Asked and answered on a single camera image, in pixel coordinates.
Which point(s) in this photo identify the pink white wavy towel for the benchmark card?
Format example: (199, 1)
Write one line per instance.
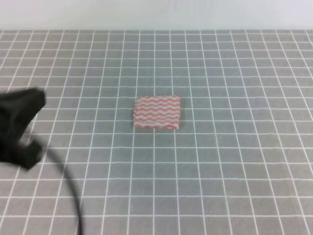
(157, 112)

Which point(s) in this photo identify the grey checked tablecloth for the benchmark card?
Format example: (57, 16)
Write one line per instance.
(241, 162)

